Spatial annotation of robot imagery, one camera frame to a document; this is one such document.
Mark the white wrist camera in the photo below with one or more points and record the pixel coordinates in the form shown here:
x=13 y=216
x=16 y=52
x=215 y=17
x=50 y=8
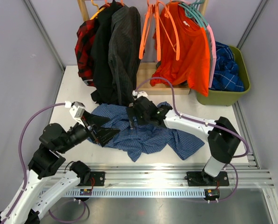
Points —
x=138 y=94
x=76 y=110

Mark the pink hanger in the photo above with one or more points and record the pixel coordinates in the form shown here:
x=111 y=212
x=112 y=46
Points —
x=212 y=50

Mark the yellow hanger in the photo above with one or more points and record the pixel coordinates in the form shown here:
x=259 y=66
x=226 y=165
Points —
x=98 y=9

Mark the wooden clothes rack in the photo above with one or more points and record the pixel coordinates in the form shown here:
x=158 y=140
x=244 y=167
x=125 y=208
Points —
x=145 y=69

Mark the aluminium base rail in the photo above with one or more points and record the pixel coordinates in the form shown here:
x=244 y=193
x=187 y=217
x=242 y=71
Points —
x=166 y=181

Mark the orange hanger of blue shirt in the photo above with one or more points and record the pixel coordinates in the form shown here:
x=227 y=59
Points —
x=146 y=28

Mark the blue plaid cloth in basket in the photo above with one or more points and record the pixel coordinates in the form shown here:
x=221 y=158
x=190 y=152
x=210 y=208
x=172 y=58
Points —
x=226 y=71

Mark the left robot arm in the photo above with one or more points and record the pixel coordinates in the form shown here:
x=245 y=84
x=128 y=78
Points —
x=28 y=206

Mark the teal hanger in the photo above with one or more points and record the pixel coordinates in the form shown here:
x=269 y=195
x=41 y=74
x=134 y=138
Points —
x=195 y=12

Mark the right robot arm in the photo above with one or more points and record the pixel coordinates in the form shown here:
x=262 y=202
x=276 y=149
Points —
x=221 y=136

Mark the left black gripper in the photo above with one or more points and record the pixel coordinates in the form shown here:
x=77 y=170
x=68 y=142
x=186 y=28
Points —
x=103 y=135

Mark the blue checked shirt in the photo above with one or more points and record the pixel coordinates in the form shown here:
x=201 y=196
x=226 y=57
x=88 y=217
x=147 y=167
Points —
x=147 y=139

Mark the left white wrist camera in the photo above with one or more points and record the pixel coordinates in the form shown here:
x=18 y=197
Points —
x=76 y=110

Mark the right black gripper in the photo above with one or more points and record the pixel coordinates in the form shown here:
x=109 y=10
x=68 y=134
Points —
x=133 y=112

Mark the red black plaid shirt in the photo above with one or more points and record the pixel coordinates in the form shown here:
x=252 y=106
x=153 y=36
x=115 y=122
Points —
x=85 y=62

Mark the green laundry basket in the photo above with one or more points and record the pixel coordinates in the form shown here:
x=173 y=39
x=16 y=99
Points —
x=228 y=98

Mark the dark grey striped shirt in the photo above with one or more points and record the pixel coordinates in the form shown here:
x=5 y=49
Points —
x=123 y=55

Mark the orange t-shirt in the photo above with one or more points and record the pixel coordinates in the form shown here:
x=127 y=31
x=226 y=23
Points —
x=185 y=55

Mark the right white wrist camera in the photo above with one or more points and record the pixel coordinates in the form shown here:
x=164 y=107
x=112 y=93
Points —
x=138 y=94

